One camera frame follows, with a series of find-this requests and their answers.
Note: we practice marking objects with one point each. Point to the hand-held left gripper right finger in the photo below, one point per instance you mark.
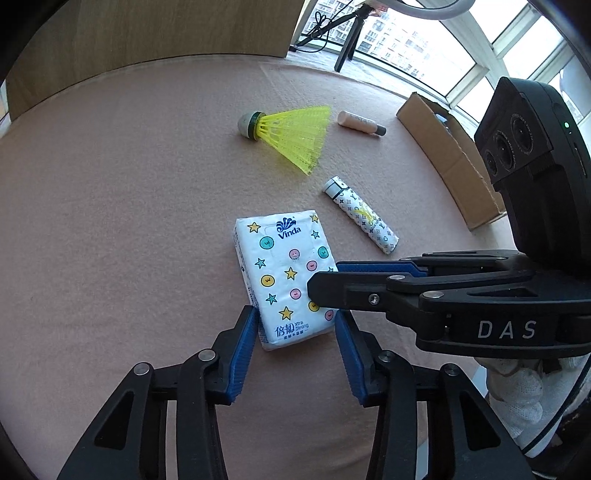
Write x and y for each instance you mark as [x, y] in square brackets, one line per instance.
[351, 364]

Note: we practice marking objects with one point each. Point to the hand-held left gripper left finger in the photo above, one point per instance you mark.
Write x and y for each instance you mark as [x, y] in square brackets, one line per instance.
[242, 350]

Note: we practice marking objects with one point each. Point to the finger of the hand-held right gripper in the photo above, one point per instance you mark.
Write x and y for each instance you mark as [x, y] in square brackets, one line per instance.
[369, 267]
[351, 290]

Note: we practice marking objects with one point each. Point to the white patterned lighter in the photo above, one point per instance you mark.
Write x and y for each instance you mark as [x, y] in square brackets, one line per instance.
[364, 217]

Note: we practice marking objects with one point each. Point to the patterned tissue pack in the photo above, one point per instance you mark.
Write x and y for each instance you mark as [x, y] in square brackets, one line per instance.
[277, 267]

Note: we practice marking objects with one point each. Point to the brown cardboard box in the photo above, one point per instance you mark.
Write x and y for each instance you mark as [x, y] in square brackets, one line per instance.
[461, 175]

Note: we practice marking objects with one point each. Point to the small pink bottle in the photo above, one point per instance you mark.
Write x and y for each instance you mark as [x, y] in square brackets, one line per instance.
[358, 121]

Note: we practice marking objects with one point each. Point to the yellow shuttlecock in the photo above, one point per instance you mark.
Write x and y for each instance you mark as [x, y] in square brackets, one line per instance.
[295, 134]

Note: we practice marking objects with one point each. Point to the person's right hand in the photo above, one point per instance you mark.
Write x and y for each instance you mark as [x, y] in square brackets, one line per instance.
[521, 392]

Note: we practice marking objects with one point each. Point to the white quilted mat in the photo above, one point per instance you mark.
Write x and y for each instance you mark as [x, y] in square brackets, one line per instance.
[369, 74]

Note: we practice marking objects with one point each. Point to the black tripod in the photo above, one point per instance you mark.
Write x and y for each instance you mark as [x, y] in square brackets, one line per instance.
[345, 50]

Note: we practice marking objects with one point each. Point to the large wooden board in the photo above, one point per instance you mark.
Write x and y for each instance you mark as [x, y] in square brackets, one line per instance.
[138, 27]

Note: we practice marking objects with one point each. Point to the white window frame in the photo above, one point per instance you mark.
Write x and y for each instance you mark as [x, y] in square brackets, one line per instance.
[496, 46]

